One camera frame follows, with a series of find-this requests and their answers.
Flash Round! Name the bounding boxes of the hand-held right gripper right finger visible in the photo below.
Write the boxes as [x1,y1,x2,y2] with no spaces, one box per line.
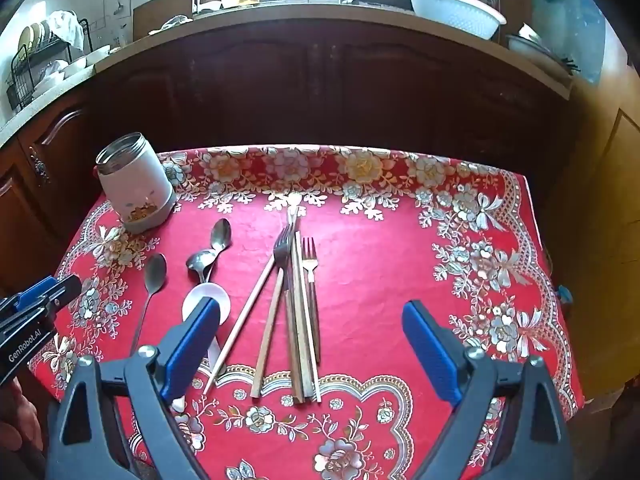
[401,300,574,480]

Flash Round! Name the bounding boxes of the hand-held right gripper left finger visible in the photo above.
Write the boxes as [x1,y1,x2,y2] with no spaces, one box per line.
[45,297,223,480]

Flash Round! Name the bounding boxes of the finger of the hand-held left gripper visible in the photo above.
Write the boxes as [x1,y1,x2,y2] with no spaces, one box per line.
[44,274,84,315]
[0,276,59,312]

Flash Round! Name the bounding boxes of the white ceramic spoon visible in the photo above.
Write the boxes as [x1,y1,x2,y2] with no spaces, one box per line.
[171,282,232,414]

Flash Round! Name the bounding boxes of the pale chopstick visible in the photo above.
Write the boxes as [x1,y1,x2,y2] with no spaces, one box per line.
[203,254,278,396]

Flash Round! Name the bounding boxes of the long steel spoon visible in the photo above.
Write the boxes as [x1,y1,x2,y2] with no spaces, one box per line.
[131,252,168,357]

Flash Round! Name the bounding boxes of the brown wooden chopstick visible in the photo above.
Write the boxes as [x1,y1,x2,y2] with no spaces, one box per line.
[251,264,287,404]

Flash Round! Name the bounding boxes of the white steel utensil holder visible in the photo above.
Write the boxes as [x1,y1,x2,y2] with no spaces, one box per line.
[94,132,177,235]

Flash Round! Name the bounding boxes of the large steel fork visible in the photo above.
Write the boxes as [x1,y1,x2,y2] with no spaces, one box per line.
[273,223,304,405]

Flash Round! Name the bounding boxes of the small fork with wooden handle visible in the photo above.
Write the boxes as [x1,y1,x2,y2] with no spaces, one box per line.
[301,237,322,364]

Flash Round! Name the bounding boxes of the person's left hand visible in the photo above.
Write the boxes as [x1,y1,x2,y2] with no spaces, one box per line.
[0,376,45,461]

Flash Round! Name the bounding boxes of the red floral tablecloth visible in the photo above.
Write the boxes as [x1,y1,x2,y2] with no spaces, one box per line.
[27,145,587,480]

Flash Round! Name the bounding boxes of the stack of plates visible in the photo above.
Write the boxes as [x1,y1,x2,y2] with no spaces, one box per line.
[17,20,57,57]

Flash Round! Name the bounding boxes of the white cloth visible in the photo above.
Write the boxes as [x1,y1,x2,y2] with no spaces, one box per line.
[47,9,87,52]

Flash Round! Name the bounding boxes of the dark wooden kitchen cabinets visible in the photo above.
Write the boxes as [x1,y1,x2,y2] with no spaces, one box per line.
[0,19,576,361]

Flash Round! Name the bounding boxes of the crumpled rag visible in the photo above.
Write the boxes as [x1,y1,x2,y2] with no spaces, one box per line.
[149,15,194,37]

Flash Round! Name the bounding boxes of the wooden cutting board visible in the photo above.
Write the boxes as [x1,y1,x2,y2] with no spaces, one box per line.
[132,0,197,41]

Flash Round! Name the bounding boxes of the steel basin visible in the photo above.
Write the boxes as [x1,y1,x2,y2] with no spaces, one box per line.
[505,22,582,77]

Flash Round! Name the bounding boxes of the white plastic basin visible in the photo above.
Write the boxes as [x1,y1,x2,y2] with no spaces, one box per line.
[402,0,507,41]

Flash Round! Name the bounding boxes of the stone kitchen countertop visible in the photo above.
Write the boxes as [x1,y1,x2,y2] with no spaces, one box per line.
[0,1,575,147]

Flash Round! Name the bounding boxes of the pale blue door panel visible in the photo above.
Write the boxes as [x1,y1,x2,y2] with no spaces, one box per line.
[530,0,632,86]

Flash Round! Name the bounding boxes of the metal cabinet handle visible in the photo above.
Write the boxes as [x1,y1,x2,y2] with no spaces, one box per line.
[27,145,52,187]

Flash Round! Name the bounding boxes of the black wire dish rack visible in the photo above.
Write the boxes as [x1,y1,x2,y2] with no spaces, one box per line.
[5,16,92,114]

